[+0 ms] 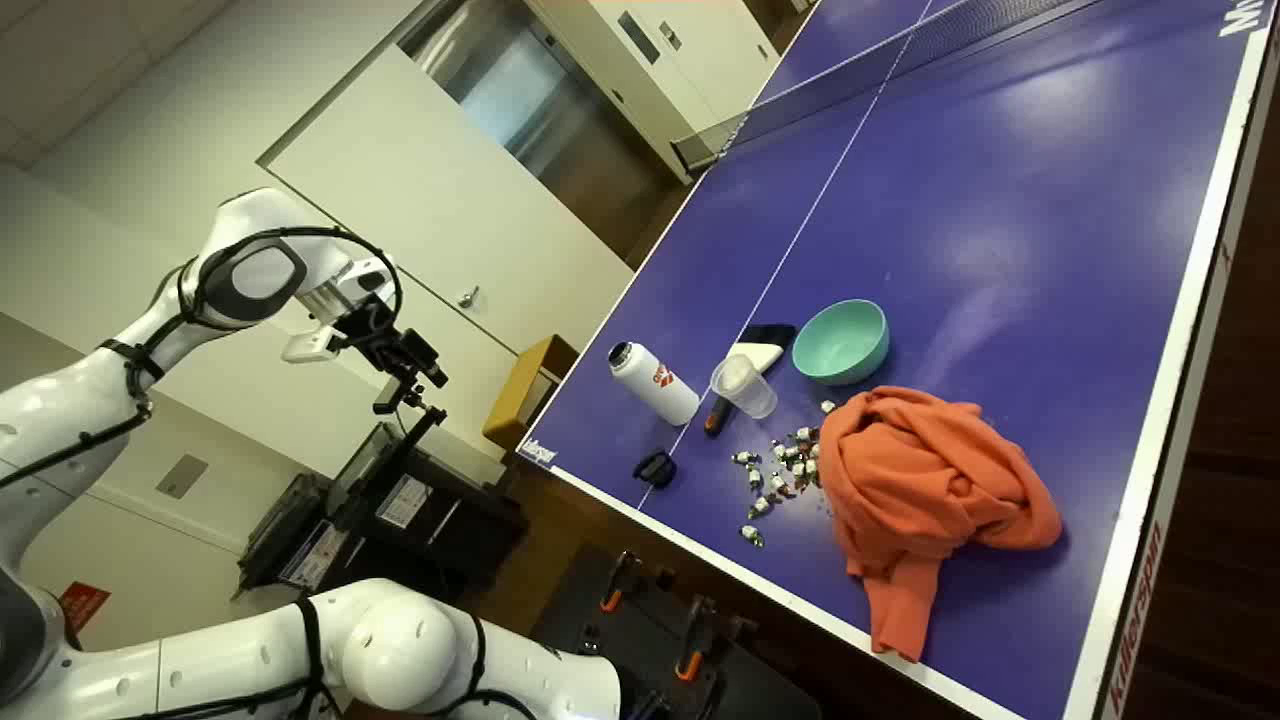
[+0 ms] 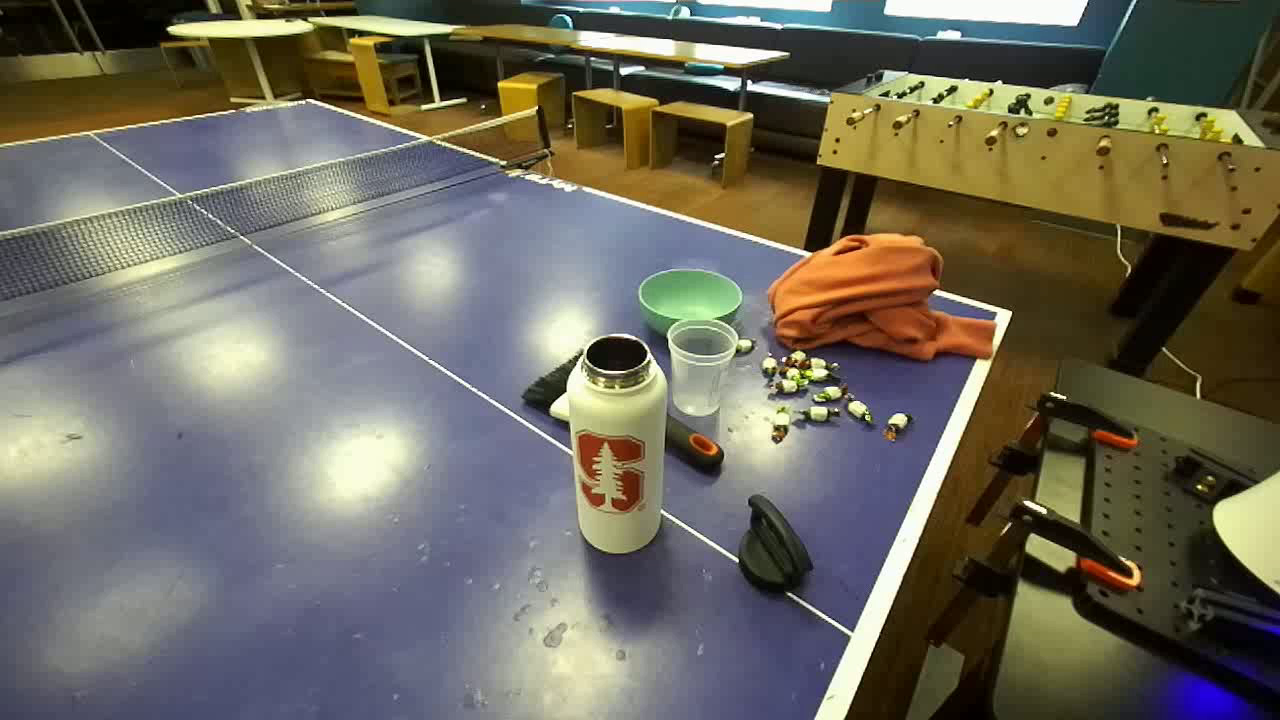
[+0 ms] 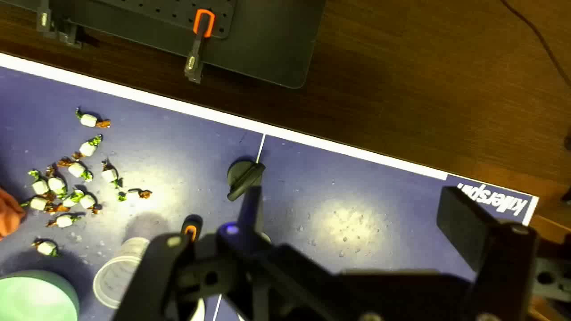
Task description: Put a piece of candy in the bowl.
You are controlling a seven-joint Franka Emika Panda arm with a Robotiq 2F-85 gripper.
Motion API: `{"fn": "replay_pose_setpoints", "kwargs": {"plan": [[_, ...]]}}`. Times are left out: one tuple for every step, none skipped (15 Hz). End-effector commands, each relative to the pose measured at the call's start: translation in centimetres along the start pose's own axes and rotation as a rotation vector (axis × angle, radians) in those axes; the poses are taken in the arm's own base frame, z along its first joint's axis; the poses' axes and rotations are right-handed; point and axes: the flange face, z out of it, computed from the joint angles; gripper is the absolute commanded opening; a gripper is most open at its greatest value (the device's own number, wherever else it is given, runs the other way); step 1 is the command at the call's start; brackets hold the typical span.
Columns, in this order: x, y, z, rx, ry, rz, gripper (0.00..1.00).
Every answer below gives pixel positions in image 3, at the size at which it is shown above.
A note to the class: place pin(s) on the wrapped candy piece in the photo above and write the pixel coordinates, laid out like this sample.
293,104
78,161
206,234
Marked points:
111,175
45,247
86,200
135,193
92,120
65,220
56,183
38,204
76,170
40,186
88,147

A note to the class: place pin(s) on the black orange marker pen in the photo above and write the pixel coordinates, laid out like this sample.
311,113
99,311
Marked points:
192,227

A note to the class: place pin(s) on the orange cloth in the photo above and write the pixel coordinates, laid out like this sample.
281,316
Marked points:
12,215

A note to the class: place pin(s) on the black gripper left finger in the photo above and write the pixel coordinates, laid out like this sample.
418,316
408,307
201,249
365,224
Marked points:
153,293

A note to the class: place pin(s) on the green bowl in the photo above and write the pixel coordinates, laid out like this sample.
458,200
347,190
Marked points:
38,297

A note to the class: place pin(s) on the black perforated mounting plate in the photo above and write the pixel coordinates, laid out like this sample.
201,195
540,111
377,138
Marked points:
267,40

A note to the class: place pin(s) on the orange-handled black clamp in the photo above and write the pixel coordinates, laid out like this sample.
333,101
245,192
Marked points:
202,29

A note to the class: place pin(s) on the clear plastic cup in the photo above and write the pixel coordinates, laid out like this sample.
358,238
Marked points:
113,279

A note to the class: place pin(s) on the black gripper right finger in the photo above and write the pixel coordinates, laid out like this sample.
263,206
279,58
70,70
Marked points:
500,254

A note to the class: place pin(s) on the black disc-shaped knob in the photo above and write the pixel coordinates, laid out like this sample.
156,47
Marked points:
242,175

